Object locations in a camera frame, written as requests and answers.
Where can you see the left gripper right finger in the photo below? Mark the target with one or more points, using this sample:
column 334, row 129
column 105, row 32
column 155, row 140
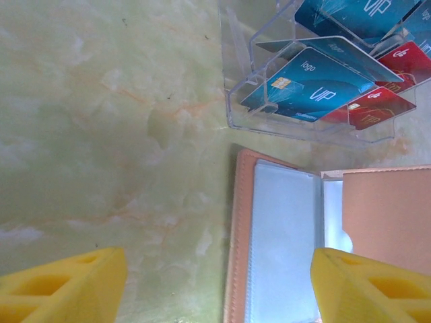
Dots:
column 363, row 299

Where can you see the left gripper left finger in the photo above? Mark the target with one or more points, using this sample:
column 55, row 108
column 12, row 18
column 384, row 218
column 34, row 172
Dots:
column 60, row 296

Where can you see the blue brown packet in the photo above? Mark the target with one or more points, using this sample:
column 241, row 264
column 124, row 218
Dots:
column 387, row 208

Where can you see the small red box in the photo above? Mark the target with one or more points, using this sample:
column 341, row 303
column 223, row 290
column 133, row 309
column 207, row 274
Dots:
column 407, row 60

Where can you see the blue VIP card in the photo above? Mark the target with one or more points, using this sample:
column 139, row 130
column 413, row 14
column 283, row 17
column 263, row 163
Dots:
column 313, row 87
column 343, row 50
column 353, row 17
column 421, row 27

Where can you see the red VIP card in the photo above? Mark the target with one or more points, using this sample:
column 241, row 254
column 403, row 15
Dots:
column 380, row 107

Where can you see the red blue medicine boxes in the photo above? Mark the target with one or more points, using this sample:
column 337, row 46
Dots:
column 235, row 50

